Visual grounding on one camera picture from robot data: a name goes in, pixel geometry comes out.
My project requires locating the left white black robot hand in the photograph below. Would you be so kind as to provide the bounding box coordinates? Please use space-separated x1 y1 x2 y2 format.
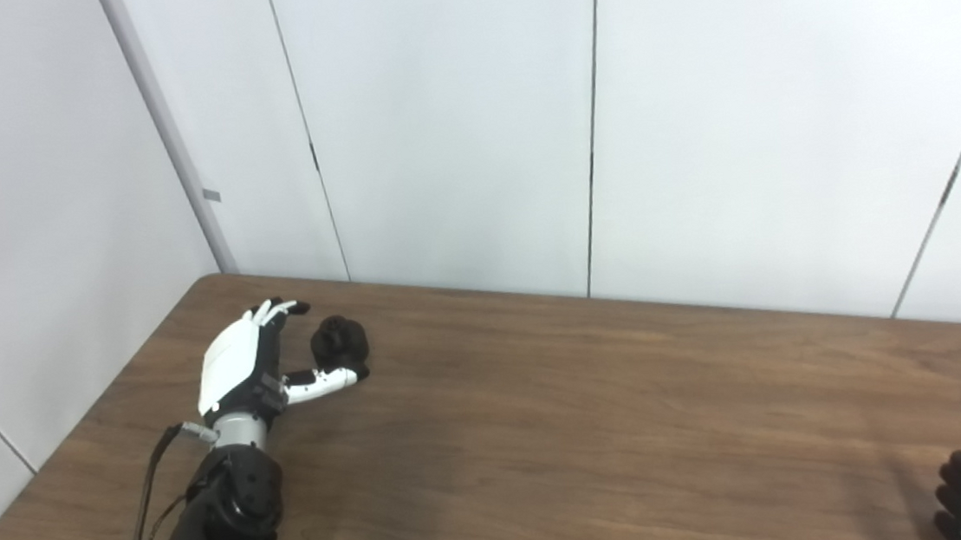
188 291 364 430

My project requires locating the round black part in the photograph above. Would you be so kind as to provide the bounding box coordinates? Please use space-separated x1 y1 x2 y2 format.
308 313 372 387

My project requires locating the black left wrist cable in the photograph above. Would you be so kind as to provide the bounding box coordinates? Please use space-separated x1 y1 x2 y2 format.
110 420 229 540

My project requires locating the grey wall post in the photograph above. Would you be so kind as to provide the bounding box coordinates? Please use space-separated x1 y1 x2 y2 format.
96 0 238 285

